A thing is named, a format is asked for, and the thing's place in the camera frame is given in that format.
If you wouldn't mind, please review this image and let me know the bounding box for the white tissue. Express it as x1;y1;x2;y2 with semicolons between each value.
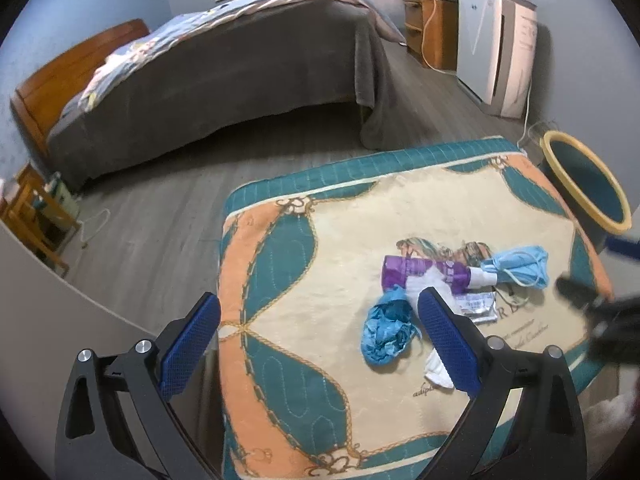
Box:
424;349;454;390

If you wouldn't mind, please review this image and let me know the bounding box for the teal plastic bag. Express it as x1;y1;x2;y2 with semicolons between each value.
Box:
360;287;421;367

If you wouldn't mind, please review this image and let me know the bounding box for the yellow rimmed teal trash bin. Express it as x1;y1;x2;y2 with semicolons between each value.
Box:
539;130;632;245

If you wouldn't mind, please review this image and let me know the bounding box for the purple plastic wrapper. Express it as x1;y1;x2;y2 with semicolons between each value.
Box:
381;255;498;296

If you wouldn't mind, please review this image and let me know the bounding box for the teal orange patterned blanket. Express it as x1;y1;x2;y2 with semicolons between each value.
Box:
218;136;612;479

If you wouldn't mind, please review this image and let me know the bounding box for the wooden bedside shelf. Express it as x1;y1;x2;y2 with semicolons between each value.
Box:
1;162;80;278

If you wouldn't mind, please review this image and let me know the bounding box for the white air purifier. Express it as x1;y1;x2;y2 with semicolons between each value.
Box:
456;0;538;119

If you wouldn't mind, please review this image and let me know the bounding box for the light blue floral quilt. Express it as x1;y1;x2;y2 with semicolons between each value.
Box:
77;0;405;113

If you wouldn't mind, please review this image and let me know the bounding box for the wooden tv cabinet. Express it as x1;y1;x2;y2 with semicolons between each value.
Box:
402;0;459;72

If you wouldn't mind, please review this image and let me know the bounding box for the wooden headboard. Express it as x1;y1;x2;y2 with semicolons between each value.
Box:
10;18;150;159

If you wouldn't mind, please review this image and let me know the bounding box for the bed with grey cover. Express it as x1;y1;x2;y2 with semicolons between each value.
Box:
47;0;404;190

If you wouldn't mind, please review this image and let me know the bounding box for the white power cable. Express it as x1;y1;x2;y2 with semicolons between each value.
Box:
418;0;559;154

